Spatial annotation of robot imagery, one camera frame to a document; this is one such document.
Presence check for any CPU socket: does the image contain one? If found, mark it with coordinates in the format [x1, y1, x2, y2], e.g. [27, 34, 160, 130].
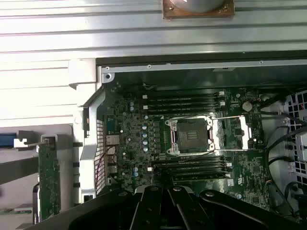
[165, 116, 215, 156]

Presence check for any green motherboard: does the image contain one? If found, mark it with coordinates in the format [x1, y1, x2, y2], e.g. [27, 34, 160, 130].
[103, 71, 276, 216]

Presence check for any silver ribbed port housing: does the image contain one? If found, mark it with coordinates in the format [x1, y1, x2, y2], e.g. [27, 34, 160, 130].
[105, 135, 120, 146]

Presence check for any silver socket cover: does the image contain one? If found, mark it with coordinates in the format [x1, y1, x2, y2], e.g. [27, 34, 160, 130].
[211, 114, 253, 152]

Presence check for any grey parts rack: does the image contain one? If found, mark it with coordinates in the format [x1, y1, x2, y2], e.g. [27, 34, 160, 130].
[0, 123, 74, 230]

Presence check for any perforated metal drive cage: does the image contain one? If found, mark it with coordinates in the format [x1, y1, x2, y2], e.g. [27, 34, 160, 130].
[284, 88, 307, 194]

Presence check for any black open PC case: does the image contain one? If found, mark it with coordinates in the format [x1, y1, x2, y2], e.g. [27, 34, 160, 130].
[68, 49, 307, 230]

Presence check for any hard disk with blue rails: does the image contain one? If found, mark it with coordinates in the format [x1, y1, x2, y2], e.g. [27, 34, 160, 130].
[0, 134, 20, 149]

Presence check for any red and black wire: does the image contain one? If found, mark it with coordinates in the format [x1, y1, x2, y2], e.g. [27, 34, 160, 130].
[95, 145, 118, 192]

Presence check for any black cable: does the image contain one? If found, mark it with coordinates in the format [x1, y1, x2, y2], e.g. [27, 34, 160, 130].
[260, 109, 303, 125]
[267, 155, 297, 168]
[265, 131, 307, 154]

